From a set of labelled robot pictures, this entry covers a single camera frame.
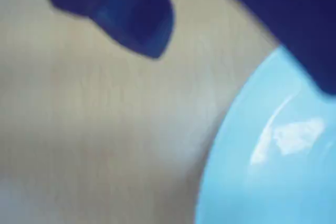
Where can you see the green round bowl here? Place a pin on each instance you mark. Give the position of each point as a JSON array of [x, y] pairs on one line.
[[262, 171]]

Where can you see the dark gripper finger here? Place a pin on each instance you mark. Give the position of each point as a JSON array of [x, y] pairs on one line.
[[294, 11], [126, 6]]

